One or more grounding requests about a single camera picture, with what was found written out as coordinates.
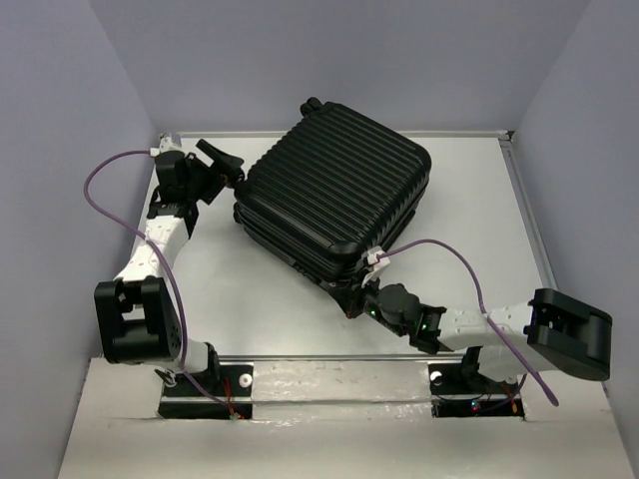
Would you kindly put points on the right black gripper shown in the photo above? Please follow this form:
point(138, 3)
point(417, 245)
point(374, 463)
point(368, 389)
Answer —
point(371, 284)

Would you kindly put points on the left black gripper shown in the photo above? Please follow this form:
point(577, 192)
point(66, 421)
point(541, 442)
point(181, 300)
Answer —
point(222, 171)

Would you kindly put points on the black hard-shell suitcase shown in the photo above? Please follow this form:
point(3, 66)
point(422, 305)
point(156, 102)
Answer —
point(335, 185)

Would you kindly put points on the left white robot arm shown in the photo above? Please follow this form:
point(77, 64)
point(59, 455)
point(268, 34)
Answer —
point(141, 314)

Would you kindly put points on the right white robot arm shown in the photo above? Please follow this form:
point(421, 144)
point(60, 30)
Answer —
point(552, 331)

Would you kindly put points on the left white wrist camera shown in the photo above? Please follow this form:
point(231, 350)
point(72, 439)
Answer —
point(167, 142)

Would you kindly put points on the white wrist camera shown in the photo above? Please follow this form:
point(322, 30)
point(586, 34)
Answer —
point(375, 262)
point(167, 142)

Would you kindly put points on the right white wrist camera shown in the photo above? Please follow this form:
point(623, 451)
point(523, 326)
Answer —
point(375, 262)

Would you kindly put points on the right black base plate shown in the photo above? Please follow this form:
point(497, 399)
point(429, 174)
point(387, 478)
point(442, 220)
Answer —
point(458, 390)

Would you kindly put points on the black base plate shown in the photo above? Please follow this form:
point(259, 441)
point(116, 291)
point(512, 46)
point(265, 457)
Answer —
point(229, 398)
point(458, 390)

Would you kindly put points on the aluminium rail right edge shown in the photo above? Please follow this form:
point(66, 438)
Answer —
point(531, 226)

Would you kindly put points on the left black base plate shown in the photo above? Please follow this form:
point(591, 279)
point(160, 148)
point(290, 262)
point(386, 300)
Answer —
point(229, 398)

